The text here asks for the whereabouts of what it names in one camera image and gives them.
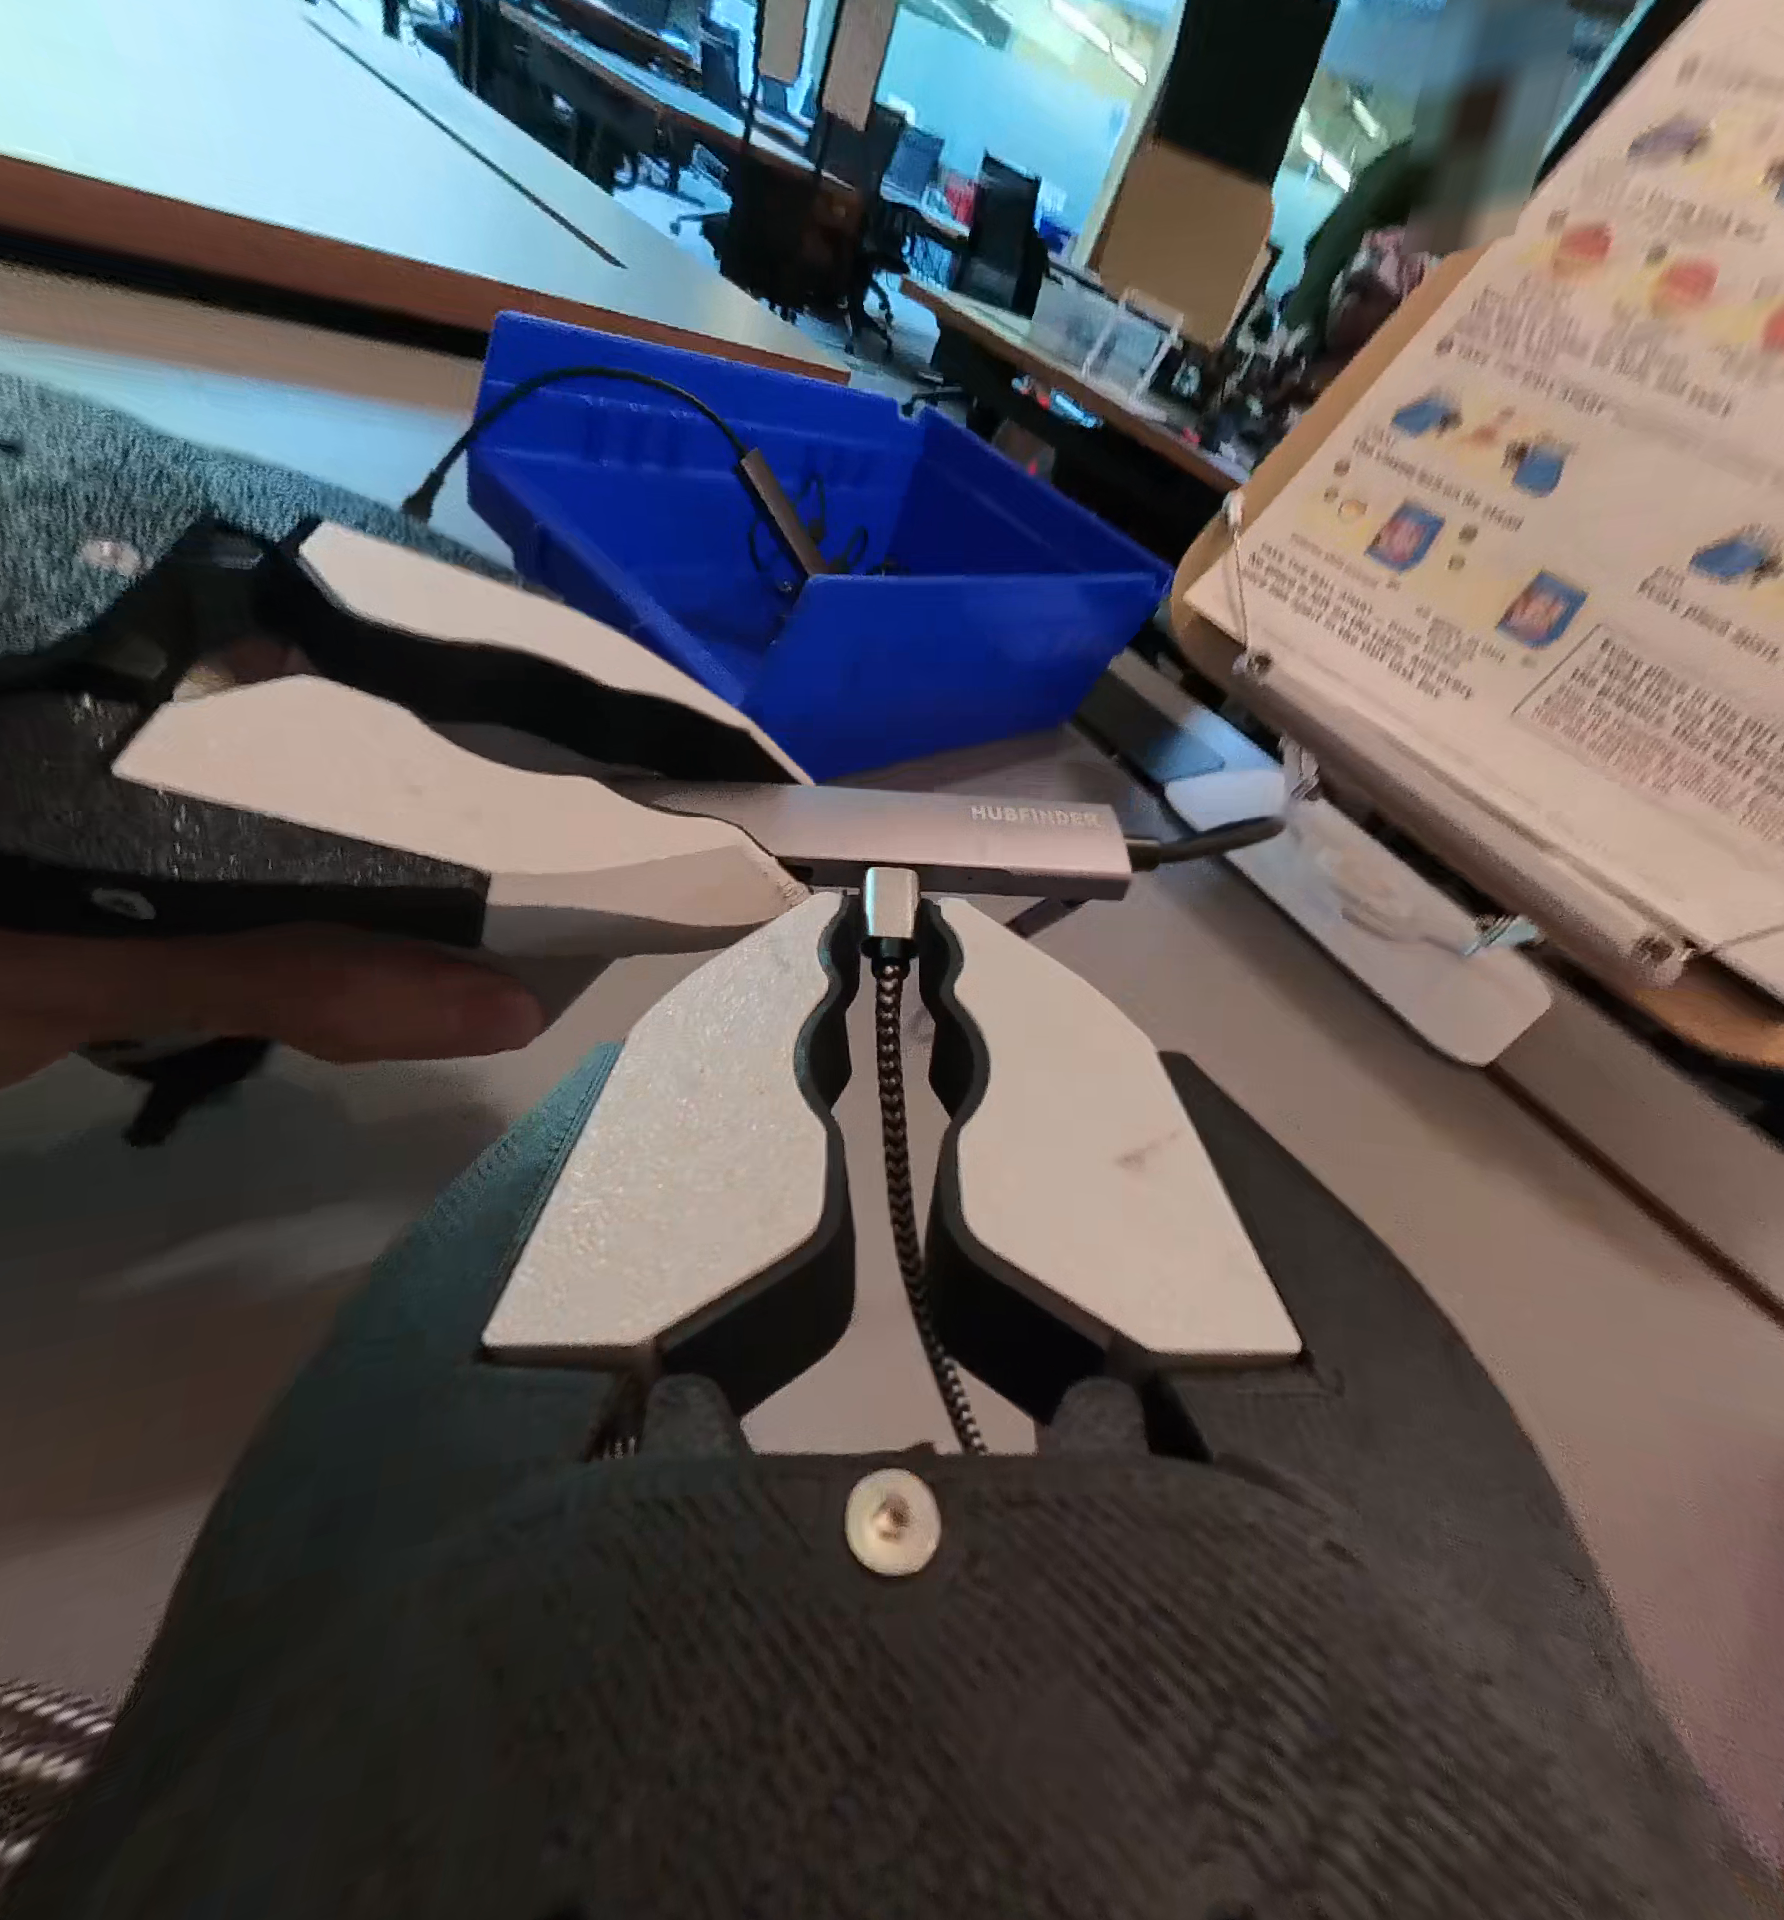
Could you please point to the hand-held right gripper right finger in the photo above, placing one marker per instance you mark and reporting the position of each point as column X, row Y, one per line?
column 1104, row 1185

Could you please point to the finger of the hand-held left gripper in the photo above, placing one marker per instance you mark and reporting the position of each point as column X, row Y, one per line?
column 380, row 782
column 507, row 614

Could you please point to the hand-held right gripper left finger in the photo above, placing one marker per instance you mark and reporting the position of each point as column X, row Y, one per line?
column 650, row 1170

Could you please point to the grey usb hub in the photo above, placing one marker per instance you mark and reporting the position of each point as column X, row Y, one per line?
column 912, row 824

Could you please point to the blue plastic bin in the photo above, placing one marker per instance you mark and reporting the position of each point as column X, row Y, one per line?
column 984, row 632

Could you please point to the person's left hand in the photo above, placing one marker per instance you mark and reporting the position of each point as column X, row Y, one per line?
column 153, row 996

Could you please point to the white table with wooden edge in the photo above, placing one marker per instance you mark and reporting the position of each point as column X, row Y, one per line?
column 235, row 137

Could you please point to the cardboard panel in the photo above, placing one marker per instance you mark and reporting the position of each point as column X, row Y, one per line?
column 1187, row 240

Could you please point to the printed instruction sheet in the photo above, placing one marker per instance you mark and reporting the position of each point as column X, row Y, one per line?
column 1585, row 527

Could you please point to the black panel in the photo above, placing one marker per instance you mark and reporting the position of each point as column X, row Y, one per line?
column 1233, row 76

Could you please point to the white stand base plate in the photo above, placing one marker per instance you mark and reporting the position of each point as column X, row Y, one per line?
column 1433, row 993

